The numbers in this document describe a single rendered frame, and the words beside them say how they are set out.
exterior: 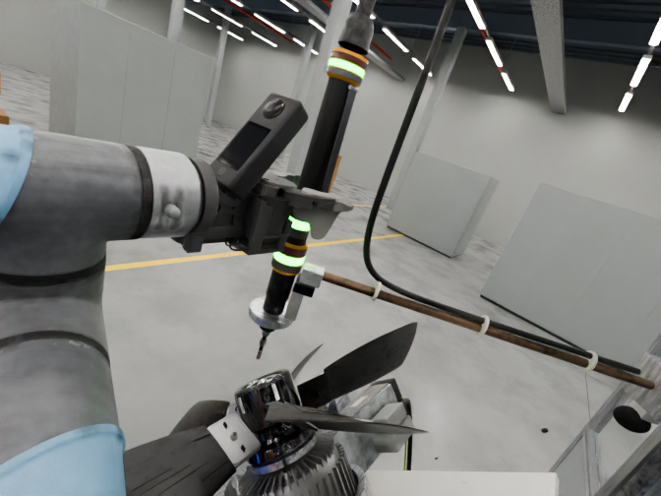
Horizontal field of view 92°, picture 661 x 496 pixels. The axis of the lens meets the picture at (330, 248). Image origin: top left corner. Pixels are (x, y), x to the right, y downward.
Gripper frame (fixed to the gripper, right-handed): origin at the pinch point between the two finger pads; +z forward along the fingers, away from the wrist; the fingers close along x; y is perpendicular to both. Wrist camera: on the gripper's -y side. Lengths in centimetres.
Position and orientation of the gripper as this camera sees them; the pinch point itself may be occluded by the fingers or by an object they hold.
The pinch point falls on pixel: (325, 189)
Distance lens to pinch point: 45.1
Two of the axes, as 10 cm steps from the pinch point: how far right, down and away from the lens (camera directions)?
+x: 7.3, 4.5, -5.1
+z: 6.0, -0.8, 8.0
